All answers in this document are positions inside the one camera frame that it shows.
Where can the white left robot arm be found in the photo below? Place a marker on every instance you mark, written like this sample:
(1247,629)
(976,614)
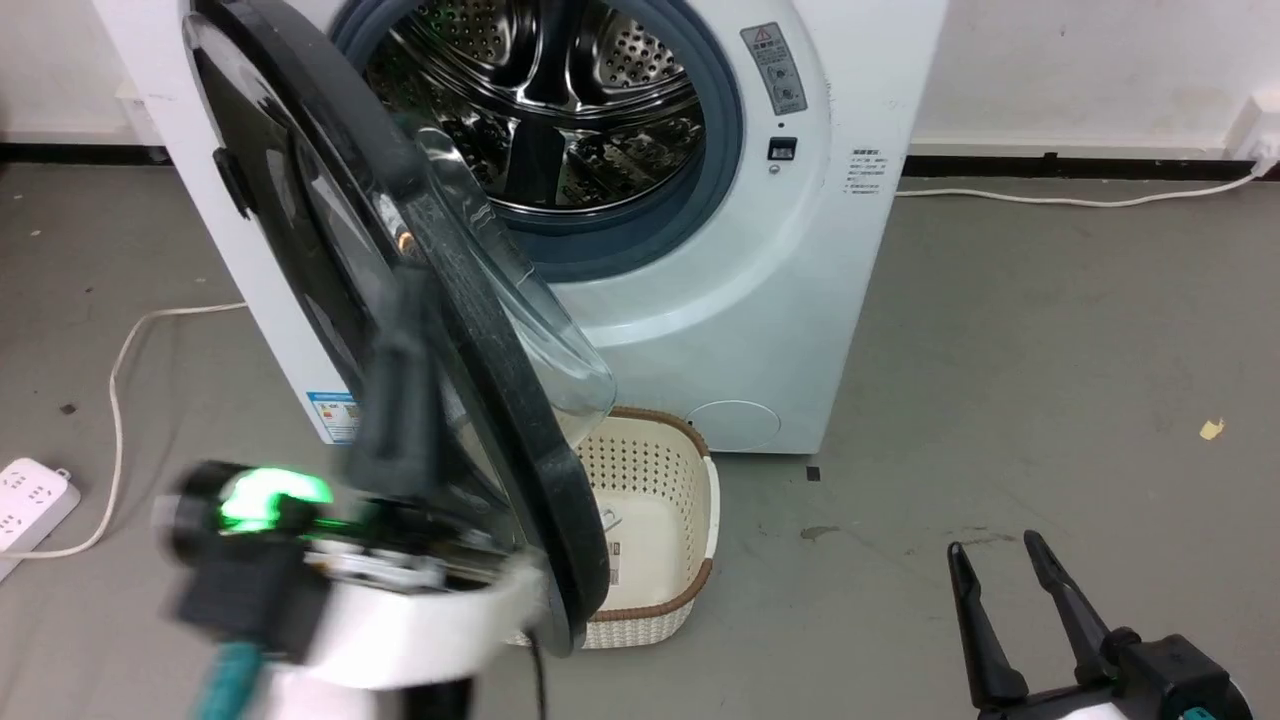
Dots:
(340,702)

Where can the round white filter cover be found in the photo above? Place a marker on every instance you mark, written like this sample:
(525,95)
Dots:
(735,425)

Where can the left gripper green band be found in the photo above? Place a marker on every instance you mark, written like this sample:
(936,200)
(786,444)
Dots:
(400,625)

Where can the yellow paper scrap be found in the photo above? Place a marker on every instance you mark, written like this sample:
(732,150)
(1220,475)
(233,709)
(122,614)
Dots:
(1212,429)

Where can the white wall plug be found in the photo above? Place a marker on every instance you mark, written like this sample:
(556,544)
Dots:
(1262,140)

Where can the cream plastic basket brown rim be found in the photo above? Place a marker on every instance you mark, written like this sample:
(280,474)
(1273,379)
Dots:
(655,470)

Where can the white power strip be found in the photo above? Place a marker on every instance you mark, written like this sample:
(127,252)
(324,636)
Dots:
(30,500)

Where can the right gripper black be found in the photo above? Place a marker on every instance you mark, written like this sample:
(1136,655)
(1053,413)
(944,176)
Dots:
(1170,680)

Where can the blue energy label sticker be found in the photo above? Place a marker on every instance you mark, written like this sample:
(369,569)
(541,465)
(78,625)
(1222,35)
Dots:
(335,418)

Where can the steel perforated washer drum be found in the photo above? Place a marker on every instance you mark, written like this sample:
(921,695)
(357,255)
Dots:
(600,60)

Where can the grey-blue rubber door gasket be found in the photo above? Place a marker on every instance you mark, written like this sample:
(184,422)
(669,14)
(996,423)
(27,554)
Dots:
(726,130)

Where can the white front-load washing machine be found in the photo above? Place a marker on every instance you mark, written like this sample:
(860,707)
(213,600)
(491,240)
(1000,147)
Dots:
(730,300)

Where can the black door latch socket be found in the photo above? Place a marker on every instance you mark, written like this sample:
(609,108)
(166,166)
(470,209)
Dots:
(782,150)

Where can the grey warning sticker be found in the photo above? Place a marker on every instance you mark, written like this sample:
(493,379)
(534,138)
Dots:
(775,68)

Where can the black round glass washer door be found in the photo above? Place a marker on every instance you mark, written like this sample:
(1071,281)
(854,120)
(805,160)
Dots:
(482,330)

